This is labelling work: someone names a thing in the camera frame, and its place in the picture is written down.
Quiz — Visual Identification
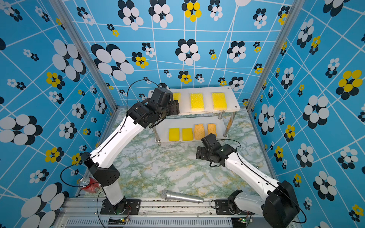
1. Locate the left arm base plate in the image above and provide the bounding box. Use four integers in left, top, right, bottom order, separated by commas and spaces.
100, 199, 142, 215

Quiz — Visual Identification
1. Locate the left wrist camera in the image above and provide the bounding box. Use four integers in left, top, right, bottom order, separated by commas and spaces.
158, 83, 169, 89

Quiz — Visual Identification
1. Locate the white two-tier shelf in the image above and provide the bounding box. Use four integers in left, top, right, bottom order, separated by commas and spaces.
153, 86, 240, 143

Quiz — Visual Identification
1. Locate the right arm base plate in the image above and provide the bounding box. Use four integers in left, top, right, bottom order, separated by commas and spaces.
211, 199, 255, 216

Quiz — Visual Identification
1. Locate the yellow sponge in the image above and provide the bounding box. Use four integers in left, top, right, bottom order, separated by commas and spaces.
169, 128, 180, 142
212, 93, 227, 110
182, 128, 194, 141

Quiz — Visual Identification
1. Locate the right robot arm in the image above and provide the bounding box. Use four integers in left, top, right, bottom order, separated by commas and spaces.
196, 134, 300, 228

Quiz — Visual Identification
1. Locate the yellow sponge diagonal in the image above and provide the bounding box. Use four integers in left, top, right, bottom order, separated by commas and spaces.
190, 93, 204, 111
173, 93, 181, 103

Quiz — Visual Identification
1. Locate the orange sponge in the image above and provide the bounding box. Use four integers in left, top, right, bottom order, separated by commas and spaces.
208, 123, 217, 136
194, 124, 205, 140

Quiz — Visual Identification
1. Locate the red soda can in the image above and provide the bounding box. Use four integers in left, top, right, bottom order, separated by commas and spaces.
79, 177, 100, 194

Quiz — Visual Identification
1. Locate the silver microphone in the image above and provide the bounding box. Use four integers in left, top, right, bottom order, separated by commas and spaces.
161, 190, 204, 204

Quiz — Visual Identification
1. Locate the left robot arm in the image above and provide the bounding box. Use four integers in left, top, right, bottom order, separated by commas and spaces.
82, 83, 180, 206

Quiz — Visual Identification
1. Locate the yellow sponge front diagonal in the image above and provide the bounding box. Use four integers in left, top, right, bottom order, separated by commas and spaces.
190, 93, 204, 111

